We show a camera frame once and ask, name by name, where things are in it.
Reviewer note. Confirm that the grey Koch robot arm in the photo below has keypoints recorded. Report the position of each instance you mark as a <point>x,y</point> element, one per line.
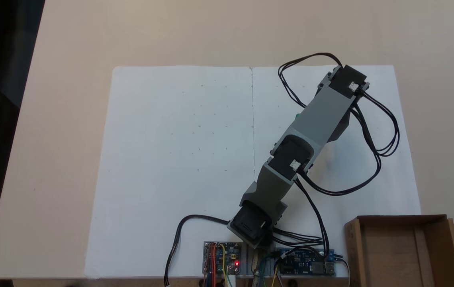
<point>322,111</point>

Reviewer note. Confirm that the white paper sheet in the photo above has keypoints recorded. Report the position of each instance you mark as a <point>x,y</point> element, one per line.
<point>151,159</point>
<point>390,187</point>

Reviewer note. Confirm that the brown cardboard box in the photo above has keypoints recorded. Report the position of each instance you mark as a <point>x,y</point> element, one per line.
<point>394,255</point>

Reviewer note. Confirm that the blue circuit board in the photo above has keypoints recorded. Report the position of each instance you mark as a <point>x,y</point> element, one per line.
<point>302,263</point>

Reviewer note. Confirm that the circuit board with red LED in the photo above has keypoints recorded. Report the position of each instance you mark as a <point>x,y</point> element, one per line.
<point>227,257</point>

